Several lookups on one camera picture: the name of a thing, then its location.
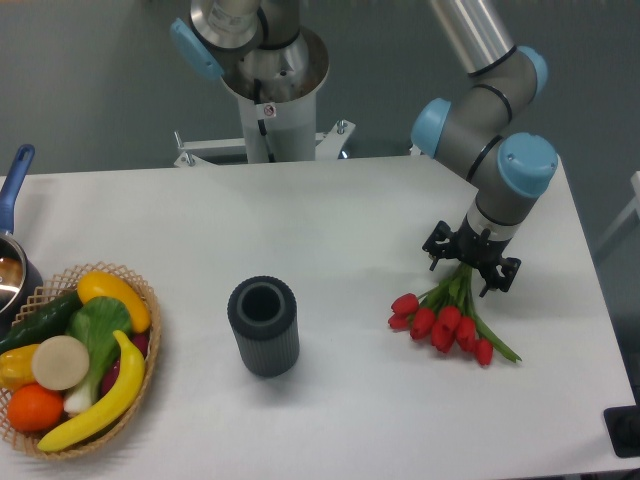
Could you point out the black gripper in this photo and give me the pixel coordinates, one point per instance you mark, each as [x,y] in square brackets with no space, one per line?
[479,243]

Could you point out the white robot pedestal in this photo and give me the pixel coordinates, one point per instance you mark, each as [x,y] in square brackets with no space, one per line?
[274,67]

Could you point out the red tulip bouquet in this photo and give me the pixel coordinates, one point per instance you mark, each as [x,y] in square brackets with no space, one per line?
[446,316]

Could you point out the beige round disc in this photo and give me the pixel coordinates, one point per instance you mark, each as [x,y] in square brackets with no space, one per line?
[60,363]

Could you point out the yellow banana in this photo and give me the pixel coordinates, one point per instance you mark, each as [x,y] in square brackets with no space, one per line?
[109,408]

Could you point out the orange fruit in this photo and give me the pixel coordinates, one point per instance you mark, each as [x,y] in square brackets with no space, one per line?
[33,408]

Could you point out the green bok choy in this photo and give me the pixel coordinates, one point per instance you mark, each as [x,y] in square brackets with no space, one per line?
[93,325]

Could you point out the yellow bell pepper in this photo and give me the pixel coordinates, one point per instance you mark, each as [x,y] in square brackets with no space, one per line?
[16,369]

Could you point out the dark red vegetable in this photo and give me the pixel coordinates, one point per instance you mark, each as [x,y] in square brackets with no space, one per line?
[141,341]

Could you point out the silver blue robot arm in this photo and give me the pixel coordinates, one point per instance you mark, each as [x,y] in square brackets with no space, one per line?
[509,172]

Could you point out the blue handled saucepan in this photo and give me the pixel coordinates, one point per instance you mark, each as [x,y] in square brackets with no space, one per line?
[19,277]

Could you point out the yellow squash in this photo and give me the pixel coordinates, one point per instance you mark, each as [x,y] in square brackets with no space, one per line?
[96,284]

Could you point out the green cucumber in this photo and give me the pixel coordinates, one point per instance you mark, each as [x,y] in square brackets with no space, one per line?
[50,320]

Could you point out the black device at edge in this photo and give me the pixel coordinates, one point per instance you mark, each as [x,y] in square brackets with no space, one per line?
[623,429]

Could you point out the dark grey ribbed vase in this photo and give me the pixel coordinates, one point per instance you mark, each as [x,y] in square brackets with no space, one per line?
[262,313]

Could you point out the woven wicker basket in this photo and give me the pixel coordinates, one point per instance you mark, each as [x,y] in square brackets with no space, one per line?
[58,285]

